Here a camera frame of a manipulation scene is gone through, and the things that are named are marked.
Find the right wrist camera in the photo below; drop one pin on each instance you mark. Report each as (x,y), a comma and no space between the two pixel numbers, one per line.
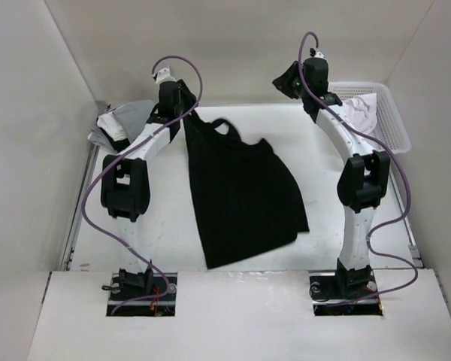
(316,53)

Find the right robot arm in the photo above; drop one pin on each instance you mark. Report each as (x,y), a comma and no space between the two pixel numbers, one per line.
(360,189)

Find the folded white tank top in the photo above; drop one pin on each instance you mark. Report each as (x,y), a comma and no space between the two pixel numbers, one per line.
(112,127)

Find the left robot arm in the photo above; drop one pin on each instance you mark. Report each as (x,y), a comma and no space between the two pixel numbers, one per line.
(126,193)

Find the black tank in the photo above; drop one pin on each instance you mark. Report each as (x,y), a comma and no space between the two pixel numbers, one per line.
(119,146)
(246,201)

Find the folded black tank top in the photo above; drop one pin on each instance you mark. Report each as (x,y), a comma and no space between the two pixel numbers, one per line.
(119,146)

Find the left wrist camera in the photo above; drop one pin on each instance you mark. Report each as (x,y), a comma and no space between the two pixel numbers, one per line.
(163,75)

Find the bottom grey folded tank top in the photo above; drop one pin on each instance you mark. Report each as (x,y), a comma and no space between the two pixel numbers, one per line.
(100,139)

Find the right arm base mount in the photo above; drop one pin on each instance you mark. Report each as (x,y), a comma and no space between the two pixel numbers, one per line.
(329,300)

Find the white plastic basket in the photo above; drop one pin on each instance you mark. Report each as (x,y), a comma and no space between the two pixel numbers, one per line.
(380,117)

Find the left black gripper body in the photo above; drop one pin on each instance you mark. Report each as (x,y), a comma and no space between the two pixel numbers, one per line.
(177,108)

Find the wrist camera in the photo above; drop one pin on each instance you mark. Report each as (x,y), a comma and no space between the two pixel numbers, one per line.
(163,75)
(316,53)

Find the white tank top in basket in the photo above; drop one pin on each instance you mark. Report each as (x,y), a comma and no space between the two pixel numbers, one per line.
(361,113)

